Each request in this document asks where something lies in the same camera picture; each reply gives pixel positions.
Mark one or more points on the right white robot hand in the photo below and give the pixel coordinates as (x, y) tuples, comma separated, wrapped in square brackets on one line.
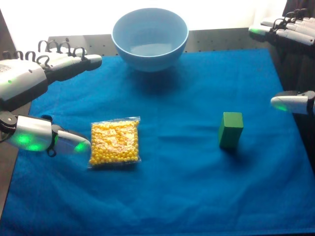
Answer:
[(292, 102)]

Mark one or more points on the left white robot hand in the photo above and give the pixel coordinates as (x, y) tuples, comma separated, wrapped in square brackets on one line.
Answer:
[(22, 78)]

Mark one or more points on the bag of yellow beads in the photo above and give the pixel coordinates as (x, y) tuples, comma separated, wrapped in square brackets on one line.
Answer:
[(113, 140)]

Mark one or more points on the green block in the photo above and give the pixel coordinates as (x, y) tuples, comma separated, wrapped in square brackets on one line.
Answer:
[(230, 135)]

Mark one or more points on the light blue bowl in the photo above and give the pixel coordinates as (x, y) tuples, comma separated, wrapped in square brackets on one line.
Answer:
[(150, 59)]

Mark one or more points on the blue cloth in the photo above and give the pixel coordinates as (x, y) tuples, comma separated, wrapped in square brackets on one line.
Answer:
[(172, 184)]

